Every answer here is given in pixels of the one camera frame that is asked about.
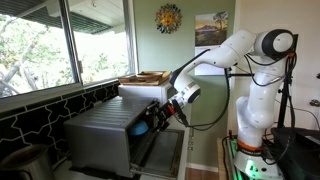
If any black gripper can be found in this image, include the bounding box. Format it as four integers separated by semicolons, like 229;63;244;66
155;102;176;131

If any blue plastic bowl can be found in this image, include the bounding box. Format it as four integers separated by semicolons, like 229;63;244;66
129;121;148;136

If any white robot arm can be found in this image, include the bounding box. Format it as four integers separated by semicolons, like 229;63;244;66
157;29;296;156

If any white microwave oven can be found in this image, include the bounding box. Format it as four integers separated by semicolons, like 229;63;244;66
118;82;176;105

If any toaster oven glass door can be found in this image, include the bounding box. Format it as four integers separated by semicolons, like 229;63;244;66
130;129;184;180

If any wooden serving tray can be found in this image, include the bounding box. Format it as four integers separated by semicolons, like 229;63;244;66
119;71;171;86

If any silver toaster oven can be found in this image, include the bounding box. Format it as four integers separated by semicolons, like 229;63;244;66
63;96;159;178

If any sliding glass window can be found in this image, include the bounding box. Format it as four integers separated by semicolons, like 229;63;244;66
0;0;136;98

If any metal pot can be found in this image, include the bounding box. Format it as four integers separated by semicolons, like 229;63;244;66
0;144;56;180

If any black equipment case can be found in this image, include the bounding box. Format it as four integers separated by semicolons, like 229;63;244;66
271;127;320;180

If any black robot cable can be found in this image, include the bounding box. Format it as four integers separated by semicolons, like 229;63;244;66
179;66;233;132

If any colourful sun wall decoration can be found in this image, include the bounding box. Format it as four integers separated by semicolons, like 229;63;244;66
155;4;182;34

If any landscape wall calendar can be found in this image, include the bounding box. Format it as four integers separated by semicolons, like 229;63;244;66
194;11;229;76

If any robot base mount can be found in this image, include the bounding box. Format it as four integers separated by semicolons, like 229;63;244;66
227;139;284;180

